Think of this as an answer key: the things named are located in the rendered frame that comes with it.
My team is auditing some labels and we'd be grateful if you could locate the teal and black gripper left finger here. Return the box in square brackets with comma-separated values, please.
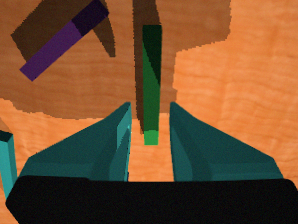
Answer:
[17, 102, 132, 181]

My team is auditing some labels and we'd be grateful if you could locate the purple rod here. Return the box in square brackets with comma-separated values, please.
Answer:
[19, 0, 109, 82]

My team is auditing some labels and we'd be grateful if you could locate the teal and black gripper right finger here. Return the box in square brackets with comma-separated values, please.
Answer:
[169, 102, 284, 181]

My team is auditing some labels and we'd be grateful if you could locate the turquoise rod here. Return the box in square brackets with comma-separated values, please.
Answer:
[0, 131, 18, 199]

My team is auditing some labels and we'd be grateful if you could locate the green rod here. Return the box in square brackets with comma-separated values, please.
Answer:
[142, 25, 162, 145]

